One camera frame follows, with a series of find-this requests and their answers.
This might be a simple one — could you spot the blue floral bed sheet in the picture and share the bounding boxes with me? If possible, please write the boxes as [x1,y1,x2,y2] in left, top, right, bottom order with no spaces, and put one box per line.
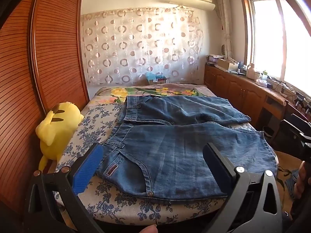
[53,101,268,226]

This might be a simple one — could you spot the cardboard box with blue cloth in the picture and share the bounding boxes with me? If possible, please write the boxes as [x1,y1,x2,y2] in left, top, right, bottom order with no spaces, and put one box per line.
[145,72,167,85]

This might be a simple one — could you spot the cardboard box on cabinet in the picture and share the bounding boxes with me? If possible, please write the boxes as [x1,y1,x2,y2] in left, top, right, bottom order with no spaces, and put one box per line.
[217,59,238,72]

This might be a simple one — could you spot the colourful floral blanket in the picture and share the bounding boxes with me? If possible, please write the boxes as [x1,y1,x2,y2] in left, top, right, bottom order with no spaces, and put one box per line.
[91,83,215,104]

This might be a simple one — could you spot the white plastic jug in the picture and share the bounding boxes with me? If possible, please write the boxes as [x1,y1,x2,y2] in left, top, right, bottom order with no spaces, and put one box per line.
[246,63,255,81]

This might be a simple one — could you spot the blue denim jeans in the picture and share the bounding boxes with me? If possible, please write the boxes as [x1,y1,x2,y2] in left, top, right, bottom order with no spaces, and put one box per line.
[95,95,278,201]

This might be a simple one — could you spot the yellow plush toy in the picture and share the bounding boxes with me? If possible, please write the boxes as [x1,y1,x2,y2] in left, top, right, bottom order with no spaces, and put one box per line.
[35,102,84,171]

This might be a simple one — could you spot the wooden louvered wardrobe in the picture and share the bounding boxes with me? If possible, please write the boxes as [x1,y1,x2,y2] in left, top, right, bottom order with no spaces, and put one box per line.
[1,0,89,215]

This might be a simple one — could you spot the white circle-pattern curtain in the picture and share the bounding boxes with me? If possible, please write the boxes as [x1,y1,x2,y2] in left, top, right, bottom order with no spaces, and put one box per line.
[81,7,204,86]

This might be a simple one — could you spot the window with wooden frame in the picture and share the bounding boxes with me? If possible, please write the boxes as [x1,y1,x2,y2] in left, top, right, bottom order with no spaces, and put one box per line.
[241,0,310,95]

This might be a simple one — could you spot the person's right hand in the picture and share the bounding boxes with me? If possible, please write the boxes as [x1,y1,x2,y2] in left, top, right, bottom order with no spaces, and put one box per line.
[294,161,310,199]

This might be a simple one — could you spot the long wooden cabinet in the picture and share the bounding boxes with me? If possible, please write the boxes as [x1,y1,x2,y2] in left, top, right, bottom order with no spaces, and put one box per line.
[204,65,285,130]

